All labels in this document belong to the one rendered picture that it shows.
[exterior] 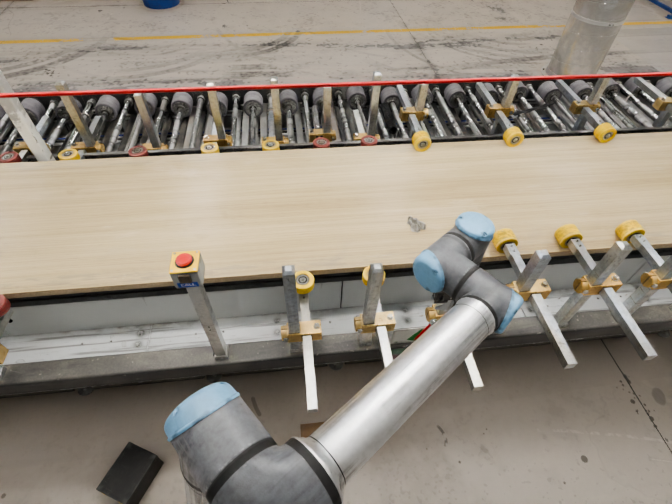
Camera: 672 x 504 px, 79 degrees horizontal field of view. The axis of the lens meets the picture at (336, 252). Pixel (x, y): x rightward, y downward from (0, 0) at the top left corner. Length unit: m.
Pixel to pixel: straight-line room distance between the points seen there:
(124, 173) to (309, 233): 0.87
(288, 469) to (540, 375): 2.01
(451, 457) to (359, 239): 1.15
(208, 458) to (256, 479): 0.07
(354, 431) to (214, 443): 0.20
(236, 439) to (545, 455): 1.87
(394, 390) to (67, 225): 1.46
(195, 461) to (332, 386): 1.59
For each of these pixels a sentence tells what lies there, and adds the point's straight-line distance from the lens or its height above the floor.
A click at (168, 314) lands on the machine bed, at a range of 1.70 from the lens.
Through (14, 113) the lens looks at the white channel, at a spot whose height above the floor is 1.11.
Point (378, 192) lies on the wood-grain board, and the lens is 1.74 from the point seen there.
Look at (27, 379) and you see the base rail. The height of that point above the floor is 0.70.
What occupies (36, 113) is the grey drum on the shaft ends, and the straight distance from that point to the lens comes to 2.80.
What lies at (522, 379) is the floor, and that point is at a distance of 2.45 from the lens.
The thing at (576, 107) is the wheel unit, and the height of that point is 0.96.
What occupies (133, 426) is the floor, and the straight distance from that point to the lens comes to 2.31.
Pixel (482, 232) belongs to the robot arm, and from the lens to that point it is 0.97.
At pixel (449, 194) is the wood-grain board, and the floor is 0.90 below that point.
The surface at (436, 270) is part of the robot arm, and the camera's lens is 0.88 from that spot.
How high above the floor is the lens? 2.04
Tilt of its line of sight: 50 degrees down
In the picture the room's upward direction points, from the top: 2 degrees clockwise
